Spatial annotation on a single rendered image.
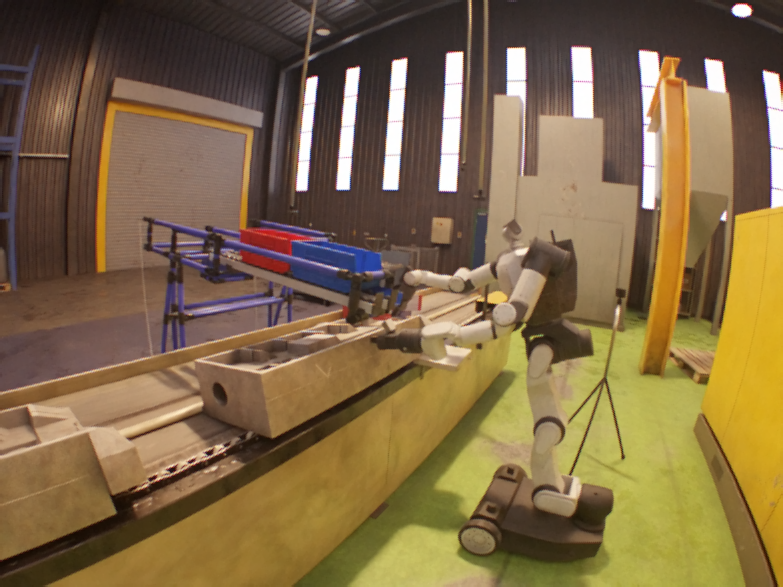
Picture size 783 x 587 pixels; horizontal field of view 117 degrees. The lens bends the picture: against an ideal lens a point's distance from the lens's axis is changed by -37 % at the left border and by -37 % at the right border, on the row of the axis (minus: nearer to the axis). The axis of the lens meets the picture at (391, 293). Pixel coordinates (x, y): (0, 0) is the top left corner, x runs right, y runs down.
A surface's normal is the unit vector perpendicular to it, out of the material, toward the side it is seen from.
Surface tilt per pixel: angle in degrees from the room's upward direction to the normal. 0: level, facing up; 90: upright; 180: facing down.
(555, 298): 91
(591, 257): 90
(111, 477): 71
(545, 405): 90
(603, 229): 90
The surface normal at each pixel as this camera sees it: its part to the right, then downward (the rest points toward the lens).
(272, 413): 0.86, -0.03
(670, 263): -0.50, 0.11
